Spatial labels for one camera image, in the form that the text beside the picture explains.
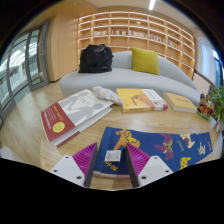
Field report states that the white curtain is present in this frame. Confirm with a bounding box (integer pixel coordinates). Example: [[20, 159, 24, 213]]
[[199, 36, 215, 85]]

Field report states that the yellow cushion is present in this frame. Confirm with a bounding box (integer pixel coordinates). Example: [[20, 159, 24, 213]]
[[130, 46, 161, 76]]

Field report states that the wooden shelf unit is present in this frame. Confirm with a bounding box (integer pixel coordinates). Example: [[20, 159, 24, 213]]
[[77, 11, 195, 80]]

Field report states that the red and white book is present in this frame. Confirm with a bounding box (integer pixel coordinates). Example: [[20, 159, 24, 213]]
[[40, 88, 114, 148]]

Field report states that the black bag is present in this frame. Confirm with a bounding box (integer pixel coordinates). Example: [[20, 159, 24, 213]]
[[78, 43, 115, 74]]

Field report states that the yellow and orange book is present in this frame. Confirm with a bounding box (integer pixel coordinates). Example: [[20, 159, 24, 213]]
[[115, 87, 170, 113]]

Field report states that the glass door with grey frame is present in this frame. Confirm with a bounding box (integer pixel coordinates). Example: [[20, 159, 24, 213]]
[[0, 19, 52, 118]]

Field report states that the green potted plant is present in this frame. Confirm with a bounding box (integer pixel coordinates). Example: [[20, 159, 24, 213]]
[[208, 84, 224, 125]]

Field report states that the plain yellow book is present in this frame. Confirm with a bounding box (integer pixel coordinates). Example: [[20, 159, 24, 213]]
[[163, 91, 198, 114]]

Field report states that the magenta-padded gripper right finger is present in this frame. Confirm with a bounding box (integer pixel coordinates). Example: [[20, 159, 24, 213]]
[[124, 142, 175, 188]]

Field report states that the dark-framed window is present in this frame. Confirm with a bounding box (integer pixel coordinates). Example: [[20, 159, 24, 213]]
[[213, 49, 224, 88]]

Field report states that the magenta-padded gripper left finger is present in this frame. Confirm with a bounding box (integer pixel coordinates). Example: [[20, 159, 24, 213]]
[[49, 142, 99, 188]]

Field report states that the grey curved sofa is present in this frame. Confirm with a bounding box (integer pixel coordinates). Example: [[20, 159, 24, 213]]
[[58, 50, 201, 105]]

